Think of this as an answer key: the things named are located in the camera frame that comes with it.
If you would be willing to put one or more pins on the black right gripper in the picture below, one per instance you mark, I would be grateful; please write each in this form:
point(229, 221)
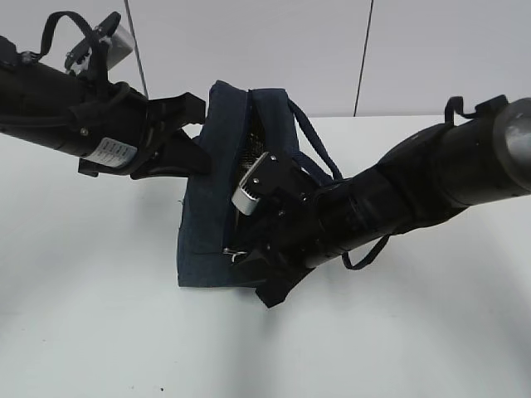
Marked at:
point(280, 243)

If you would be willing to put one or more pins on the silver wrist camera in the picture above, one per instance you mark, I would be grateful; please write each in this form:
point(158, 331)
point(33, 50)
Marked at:
point(118, 40)
point(271, 175)

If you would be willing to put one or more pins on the dark blue fabric lunch bag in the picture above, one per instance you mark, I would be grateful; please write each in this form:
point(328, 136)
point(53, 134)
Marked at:
point(208, 222)

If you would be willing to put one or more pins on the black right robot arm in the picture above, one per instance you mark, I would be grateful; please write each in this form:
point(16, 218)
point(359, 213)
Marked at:
point(428, 178)

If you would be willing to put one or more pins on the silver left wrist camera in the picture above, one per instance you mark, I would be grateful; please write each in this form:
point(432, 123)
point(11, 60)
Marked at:
point(118, 40)

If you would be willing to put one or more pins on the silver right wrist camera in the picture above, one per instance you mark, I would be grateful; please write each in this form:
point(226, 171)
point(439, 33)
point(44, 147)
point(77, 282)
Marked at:
point(271, 175)

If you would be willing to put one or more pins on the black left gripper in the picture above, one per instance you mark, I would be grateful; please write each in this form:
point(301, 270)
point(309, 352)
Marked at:
point(118, 131)

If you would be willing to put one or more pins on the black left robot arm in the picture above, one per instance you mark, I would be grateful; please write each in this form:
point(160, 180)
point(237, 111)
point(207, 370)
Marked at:
point(34, 101)

